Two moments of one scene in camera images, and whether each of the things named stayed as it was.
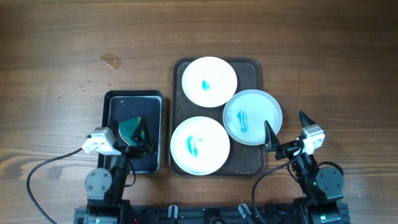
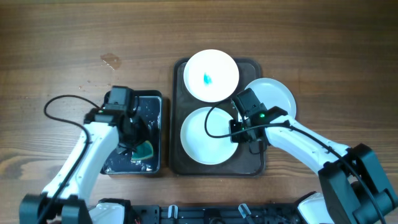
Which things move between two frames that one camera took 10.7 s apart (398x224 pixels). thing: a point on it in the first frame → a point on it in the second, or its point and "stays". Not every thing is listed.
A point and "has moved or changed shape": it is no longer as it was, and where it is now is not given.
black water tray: [126, 105] stays
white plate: [199, 145] has moved or changed shape
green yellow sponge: [127, 129] has moved or changed shape
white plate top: [209, 81] has moved or changed shape
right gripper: [273, 142] → [236, 136]
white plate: [245, 115] has moved or changed shape
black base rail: [242, 214] stays
